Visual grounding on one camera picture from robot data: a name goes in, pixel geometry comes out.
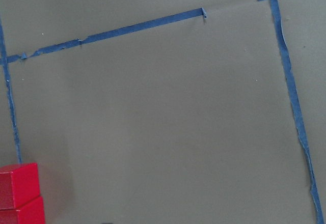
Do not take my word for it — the red block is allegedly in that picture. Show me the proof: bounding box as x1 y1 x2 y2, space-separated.
1 196 46 224
1 163 40 210

